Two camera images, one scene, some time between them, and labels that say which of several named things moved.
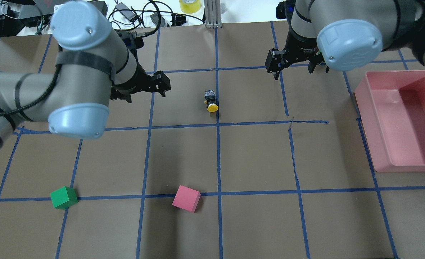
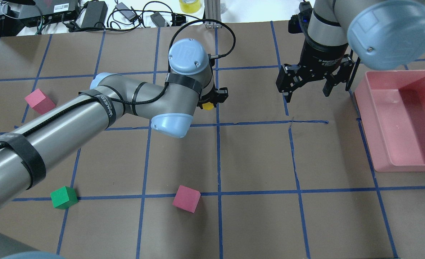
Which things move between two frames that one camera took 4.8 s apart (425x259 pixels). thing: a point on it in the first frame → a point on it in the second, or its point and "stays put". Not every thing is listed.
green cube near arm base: [64, 198] stays put
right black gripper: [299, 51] → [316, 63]
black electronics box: [8, 19] stays put
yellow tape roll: [190, 6] stays put
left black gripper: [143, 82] → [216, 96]
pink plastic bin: [401, 112] stays put
